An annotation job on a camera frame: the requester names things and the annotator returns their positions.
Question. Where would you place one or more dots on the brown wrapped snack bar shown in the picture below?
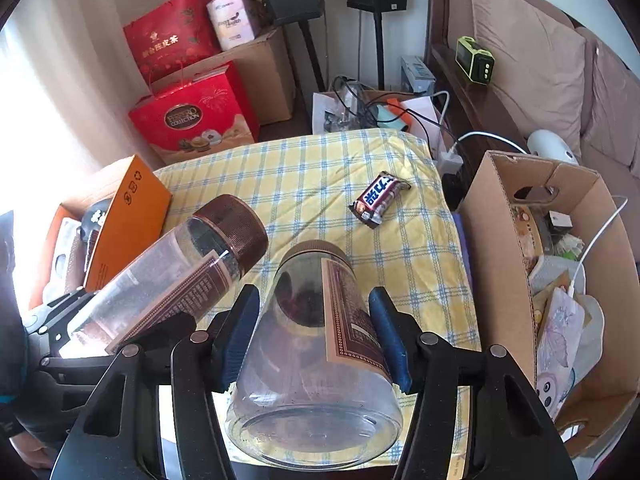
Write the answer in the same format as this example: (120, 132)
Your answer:
(377, 200)

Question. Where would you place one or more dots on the brown wooden frame sofa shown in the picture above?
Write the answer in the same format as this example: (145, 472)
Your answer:
(440, 75)

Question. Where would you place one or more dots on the tall clear jar brown lid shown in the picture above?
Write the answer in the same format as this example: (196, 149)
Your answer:
(165, 270)

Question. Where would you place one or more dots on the white curtain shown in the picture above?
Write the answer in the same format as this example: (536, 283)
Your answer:
(60, 85)

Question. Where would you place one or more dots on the wide clear jar brown label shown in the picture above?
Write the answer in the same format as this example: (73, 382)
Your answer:
(300, 400)

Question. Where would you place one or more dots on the small black white gadget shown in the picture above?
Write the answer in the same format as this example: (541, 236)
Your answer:
(560, 221)

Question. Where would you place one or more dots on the white rounded device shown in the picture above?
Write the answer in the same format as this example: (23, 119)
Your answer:
(550, 147)

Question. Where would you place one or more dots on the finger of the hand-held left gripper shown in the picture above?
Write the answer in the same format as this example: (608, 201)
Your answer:
(75, 364)
(42, 316)

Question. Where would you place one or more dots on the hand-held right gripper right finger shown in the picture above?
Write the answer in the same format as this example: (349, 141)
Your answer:
(391, 340)

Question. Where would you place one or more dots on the green portable radio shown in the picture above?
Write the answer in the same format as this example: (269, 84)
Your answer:
(475, 60)

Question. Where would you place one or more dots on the red tea gift bag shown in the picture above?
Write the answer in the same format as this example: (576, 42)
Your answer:
(170, 40)

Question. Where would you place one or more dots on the white power adapter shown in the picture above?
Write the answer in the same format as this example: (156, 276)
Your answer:
(451, 162)

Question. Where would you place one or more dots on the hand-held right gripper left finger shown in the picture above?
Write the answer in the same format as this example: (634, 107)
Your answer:
(239, 340)

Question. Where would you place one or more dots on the white and blue carton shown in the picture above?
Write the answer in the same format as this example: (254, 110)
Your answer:
(416, 74)

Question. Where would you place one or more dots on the yellow plaid cloth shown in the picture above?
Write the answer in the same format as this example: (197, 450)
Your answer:
(310, 185)

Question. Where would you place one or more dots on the orange cardboard box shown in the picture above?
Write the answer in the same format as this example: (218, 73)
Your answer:
(130, 220)

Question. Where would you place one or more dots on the person's left hand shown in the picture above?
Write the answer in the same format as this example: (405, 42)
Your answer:
(32, 450)

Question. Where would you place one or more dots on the large brown cardboard box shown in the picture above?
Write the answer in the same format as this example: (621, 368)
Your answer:
(270, 80)

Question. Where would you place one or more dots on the cartoon printed pouch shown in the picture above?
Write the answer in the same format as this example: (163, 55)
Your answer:
(560, 340)

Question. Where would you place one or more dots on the large beige sofa cushion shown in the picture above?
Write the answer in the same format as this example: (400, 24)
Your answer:
(520, 60)
(615, 105)

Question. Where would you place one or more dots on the orange flat object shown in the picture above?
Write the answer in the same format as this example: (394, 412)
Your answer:
(400, 110)

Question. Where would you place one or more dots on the open brown cardboard box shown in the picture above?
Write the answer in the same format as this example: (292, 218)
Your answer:
(495, 260)

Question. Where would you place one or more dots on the red chocolate gift bag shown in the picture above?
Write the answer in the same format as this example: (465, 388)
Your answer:
(200, 120)

